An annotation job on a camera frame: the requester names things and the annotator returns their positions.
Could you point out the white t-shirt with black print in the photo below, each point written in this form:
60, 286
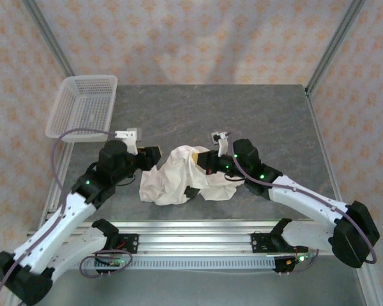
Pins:
169, 178

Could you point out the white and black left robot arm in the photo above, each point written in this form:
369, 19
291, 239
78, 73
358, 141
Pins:
51, 232

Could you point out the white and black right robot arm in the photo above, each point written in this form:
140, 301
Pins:
306, 197

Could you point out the white perforated plastic basket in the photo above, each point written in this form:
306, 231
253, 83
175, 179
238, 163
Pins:
79, 108

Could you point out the small circuit board green LED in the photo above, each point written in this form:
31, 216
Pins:
115, 262
301, 258

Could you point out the orange patterned white curtain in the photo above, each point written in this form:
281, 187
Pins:
191, 38

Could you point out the aluminium table edge rail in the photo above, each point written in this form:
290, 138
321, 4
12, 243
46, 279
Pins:
55, 188
325, 153

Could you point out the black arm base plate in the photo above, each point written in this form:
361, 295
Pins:
131, 243
258, 243

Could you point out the aluminium mounting rail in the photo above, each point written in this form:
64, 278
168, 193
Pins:
194, 242

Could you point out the aluminium frame post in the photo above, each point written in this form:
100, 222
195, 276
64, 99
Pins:
49, 38
335, 44

